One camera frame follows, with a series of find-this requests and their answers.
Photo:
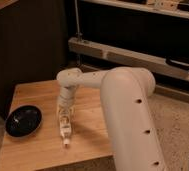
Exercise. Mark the upper wooden shelf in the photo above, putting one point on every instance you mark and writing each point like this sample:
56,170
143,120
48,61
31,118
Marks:
164,7

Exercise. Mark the black ceramic bowl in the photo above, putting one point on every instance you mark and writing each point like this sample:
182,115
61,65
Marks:
23,121

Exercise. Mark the metal pole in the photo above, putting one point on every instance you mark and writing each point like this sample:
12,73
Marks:
78,31

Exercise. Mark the clear gripper finger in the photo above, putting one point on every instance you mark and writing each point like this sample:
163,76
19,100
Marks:
58,112
71,111

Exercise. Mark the wooden shelf beam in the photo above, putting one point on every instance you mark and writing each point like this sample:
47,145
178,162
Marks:
126,57

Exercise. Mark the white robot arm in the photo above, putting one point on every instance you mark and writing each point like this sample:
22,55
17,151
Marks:
123,94

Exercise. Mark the black flat device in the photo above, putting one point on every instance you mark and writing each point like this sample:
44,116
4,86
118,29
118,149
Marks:
177,64

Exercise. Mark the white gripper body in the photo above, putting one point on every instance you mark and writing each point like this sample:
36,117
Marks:
66,96

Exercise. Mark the wooden table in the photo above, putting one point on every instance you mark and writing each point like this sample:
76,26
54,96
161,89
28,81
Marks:
44,148

